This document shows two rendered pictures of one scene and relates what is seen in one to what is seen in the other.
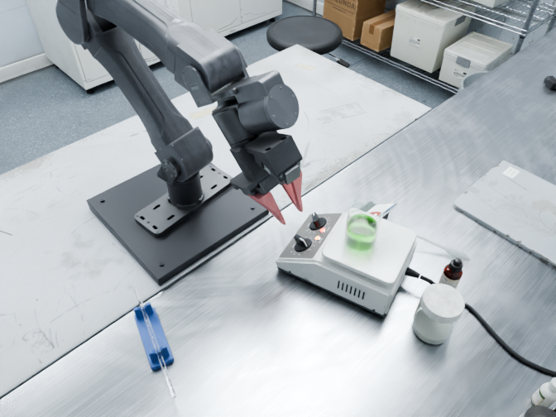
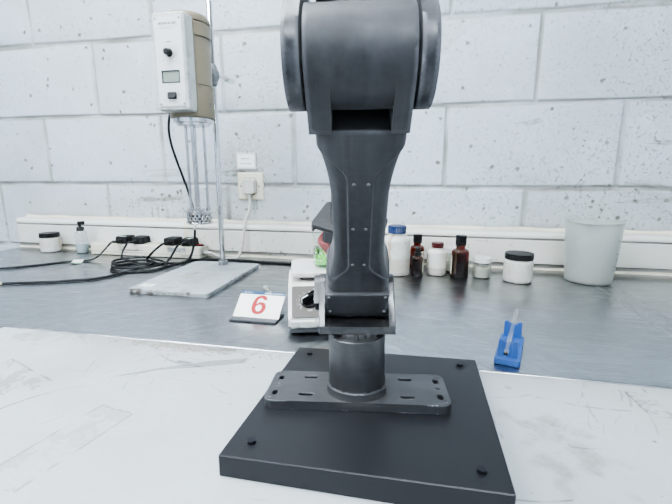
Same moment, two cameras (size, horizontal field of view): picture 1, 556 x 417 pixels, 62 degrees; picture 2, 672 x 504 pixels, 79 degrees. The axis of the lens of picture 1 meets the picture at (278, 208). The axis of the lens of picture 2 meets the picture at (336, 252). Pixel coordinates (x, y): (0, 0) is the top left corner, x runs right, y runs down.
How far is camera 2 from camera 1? 1.10 m
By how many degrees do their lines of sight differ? 105
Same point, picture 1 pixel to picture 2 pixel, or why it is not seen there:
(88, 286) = (565, 414)
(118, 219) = (474, 427)
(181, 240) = (416, 369)
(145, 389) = (535, 339)
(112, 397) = (566, 346)
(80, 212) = not seen: outside the picture
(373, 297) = not seen: hidden behind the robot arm
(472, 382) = not seen: hidden behind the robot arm
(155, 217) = (422, 389)
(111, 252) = (511, 428)
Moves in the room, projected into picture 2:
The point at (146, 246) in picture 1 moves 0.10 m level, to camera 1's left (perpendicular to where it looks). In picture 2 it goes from (462, 383) to (545, 425)
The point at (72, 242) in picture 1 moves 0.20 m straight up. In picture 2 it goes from (576, 483) to (605, 261)
